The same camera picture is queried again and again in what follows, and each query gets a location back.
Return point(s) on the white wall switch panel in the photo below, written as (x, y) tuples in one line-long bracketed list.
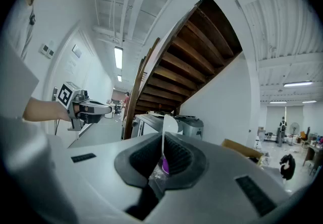
[(50, 53), (45, 49)]

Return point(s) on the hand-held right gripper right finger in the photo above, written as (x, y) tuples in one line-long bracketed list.
[(222, 180)]

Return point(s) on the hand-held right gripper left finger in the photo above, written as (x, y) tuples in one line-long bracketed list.
[(101, 167)]

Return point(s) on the person's left hand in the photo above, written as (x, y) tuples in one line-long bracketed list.
[(77, 109)]

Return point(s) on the long ceiling lamp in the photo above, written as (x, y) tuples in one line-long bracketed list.
[(118, 57), (119, 78), (278, 102), (309, 101), (297, 84)]

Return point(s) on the standing fan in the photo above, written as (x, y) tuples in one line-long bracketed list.
[(294, 127)]

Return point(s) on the person's left forearm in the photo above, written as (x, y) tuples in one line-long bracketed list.
[(45, 110)]

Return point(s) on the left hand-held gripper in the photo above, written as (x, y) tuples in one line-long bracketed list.
[(66, 95)]

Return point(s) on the white panelled door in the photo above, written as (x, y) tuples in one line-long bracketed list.
[(83, 79)]

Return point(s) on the person's white shirt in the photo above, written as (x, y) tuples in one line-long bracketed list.
[(15, 79)]

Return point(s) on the grey rounded appliance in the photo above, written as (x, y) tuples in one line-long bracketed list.
[(193, 127)]

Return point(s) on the white and grey washing machine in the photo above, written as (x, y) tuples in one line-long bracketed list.
[(149, 125)]

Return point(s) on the white plastic spoon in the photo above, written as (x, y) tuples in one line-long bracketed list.
[(171, 123)]

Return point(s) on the dark wooden staircase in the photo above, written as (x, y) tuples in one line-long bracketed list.
[(189, 61)]

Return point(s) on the brown cardboard box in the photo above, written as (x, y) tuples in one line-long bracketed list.
[(242, 148)]

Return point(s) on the grey door plaque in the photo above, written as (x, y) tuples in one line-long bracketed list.
[(77, 51)]

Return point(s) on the black bag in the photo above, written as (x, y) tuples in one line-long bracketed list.
[(287, 166)]

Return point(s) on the brown wooden desk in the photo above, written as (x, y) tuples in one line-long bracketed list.
[(314, 152)]

